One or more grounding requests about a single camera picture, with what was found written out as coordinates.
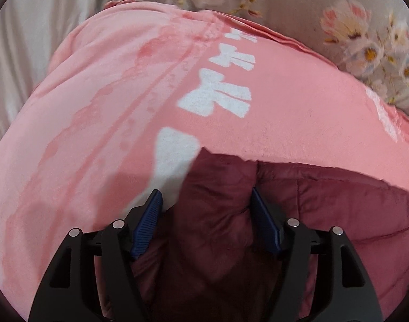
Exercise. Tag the grey floral bed sheet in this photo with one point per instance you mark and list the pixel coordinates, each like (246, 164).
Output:
(291, 10)

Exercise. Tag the white satin curtain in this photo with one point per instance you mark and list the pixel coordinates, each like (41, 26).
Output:
(26, 40)

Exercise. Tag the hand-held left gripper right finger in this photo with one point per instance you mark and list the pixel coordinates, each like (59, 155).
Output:
(266, 223)

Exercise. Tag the maroon quilted puffer jacket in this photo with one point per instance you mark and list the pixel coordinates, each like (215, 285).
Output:
(218, 234)

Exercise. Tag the pink blanket with white print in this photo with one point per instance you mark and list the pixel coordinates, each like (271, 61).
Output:
(124, 114)

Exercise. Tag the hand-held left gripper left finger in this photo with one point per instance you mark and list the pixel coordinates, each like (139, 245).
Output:
(146, 223)

